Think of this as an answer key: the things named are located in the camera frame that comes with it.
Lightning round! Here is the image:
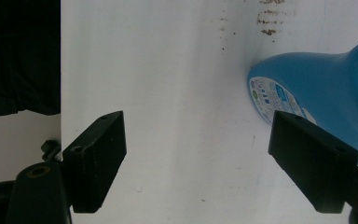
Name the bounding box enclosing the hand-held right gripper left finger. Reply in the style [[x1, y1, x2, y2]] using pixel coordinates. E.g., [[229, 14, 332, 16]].
[[62, 110, 128, 214]]

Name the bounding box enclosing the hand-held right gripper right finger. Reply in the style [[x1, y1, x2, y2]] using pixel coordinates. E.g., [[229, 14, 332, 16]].
[[268, 110, 358, 214]]

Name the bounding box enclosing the blue plastic vase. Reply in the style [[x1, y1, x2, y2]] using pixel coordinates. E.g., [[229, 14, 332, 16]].
[[247, 35, 358, 168]]

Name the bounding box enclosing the small black clamp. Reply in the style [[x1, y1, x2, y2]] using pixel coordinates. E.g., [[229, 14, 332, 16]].
[[41, 139, 62, 163]]

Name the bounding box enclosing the black curtain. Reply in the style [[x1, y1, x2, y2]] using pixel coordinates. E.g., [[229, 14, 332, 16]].
[[0, 0, 62, 118]]

